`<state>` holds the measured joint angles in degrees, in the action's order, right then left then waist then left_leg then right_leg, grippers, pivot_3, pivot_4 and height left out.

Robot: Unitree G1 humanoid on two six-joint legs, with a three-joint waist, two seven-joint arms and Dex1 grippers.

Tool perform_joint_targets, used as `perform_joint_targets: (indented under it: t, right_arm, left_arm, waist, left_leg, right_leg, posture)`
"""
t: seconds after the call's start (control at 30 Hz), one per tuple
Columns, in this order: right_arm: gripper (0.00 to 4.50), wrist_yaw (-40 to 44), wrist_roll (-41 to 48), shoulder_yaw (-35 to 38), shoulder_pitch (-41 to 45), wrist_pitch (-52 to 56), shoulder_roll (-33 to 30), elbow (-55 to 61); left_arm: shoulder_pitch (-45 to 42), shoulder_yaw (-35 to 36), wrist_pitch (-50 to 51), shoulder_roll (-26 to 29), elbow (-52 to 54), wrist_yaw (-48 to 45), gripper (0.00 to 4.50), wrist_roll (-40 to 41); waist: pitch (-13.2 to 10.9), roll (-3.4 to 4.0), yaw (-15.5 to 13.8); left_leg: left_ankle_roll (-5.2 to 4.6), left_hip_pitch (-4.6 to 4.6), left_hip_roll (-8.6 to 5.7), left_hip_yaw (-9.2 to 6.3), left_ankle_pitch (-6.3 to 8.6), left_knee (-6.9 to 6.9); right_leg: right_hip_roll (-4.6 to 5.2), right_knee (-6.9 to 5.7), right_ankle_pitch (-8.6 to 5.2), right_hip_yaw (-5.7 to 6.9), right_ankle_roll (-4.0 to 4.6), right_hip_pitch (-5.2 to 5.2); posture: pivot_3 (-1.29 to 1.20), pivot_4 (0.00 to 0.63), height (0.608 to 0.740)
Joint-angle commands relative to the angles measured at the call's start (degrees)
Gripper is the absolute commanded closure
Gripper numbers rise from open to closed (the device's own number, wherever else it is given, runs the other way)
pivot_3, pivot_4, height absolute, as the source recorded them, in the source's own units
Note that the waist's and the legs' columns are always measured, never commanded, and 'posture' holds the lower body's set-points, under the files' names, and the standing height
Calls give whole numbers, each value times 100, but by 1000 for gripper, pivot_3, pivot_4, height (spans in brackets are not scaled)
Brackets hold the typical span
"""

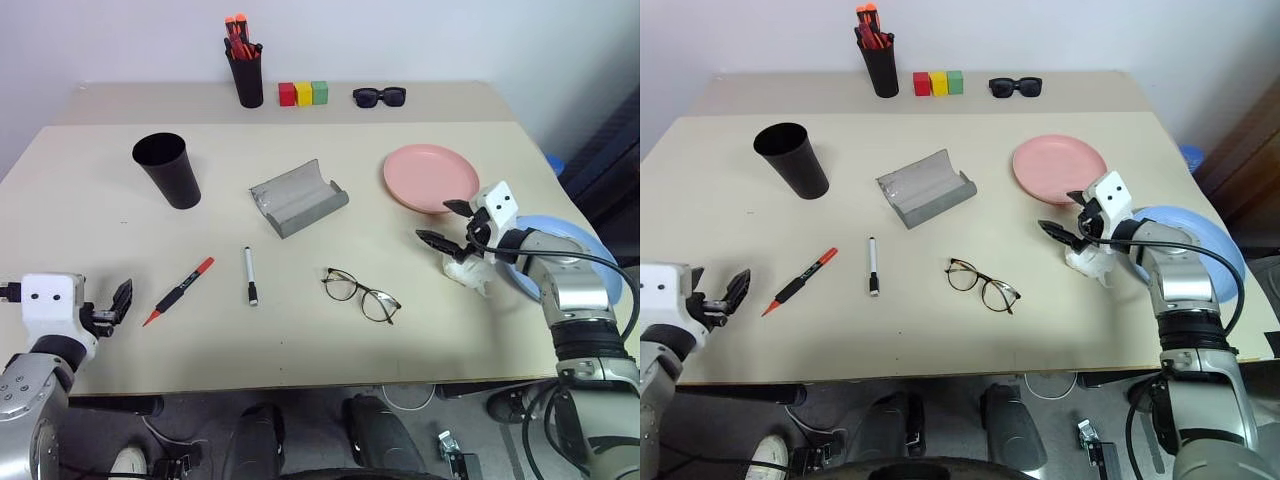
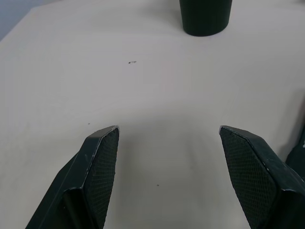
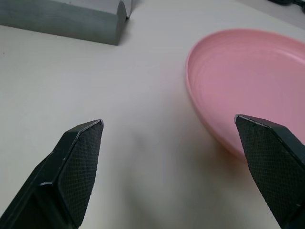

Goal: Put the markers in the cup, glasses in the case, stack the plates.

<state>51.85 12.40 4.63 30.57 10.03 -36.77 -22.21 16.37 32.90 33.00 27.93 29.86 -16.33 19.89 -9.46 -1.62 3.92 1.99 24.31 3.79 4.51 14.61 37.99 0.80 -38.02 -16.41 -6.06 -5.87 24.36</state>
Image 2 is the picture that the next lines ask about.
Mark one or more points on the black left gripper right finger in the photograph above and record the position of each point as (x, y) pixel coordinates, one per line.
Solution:
(257, 171)

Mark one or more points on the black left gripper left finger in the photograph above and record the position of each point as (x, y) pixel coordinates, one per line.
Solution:
(95, 171)

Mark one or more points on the black flat object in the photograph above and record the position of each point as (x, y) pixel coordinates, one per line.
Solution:
(297, 155)

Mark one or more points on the dark green pen holder cup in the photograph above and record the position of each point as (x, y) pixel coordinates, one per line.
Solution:
(205, 16)

